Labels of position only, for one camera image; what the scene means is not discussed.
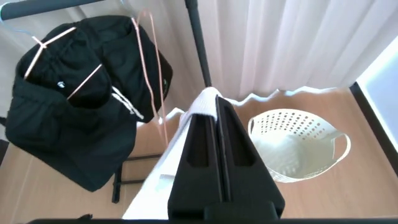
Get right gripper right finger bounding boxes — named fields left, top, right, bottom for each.
left=215, top=95, right=285, bottom=219

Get black clothes rack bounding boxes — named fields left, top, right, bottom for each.
left=0, top=0, right=213, bottom=203

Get black shorts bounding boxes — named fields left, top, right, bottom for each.
left=5, top=15, right=174, bottom=192

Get white laundry basket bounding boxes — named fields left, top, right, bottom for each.
left=248, top=108, right=352, bottom=184

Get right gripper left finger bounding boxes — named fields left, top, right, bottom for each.
left=167, top=113, right=223, bottom=219

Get beige curtain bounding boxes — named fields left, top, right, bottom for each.
left=0, top=0, right=398, bottom=113

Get white garment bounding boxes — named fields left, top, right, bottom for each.
left=122, top=86, right=223, bottom=220

